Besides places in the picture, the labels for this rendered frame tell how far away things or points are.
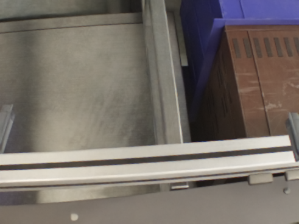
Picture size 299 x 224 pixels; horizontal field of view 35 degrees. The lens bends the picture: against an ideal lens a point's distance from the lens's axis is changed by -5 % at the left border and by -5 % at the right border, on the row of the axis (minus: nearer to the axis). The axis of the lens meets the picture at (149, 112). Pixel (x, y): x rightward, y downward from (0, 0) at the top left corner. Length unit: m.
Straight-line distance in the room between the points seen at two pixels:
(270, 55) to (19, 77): 0.53
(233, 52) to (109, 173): 0.31
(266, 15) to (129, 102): 0.34
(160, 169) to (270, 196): 0.18
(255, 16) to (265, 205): 0.33
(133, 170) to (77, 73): 0.47
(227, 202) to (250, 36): 0.29
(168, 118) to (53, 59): 0.42
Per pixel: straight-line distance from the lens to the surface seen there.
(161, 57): 0.77
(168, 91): 0.74
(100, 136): 0.97
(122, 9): 1.19
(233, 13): 0.84
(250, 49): 0.80
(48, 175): 0.61
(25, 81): 1.05
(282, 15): 0.86
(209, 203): 0.68
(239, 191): 0.69
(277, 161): 0.64
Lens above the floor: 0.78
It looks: 25 degrees down
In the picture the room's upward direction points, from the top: 174 degrees clockwise
